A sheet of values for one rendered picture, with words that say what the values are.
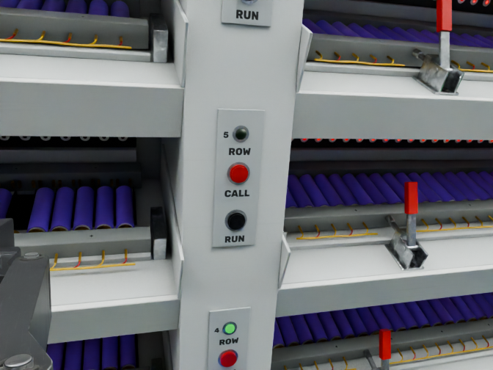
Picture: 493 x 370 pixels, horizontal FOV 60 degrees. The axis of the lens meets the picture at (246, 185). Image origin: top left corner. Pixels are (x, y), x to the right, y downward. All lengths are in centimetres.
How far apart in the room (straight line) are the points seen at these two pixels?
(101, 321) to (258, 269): 15
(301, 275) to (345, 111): 17
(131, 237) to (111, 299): 6
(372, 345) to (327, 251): 18
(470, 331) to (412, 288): 21
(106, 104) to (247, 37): 12
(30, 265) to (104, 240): 26
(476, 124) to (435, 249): 15
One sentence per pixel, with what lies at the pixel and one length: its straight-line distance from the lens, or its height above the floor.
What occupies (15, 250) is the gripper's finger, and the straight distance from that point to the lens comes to 22.
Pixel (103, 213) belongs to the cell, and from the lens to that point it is 46.
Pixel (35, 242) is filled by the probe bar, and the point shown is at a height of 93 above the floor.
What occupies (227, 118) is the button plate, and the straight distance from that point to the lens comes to 35.
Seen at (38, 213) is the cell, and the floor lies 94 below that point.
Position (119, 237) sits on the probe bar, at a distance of 43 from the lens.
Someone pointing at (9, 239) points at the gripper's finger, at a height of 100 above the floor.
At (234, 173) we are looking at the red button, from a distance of 36.
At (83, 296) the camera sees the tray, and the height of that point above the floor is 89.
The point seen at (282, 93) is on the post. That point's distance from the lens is 37.
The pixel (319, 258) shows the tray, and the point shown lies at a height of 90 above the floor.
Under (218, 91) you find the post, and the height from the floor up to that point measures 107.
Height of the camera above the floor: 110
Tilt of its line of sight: 17 degrees down
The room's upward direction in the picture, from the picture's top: 4 degrees clockwise
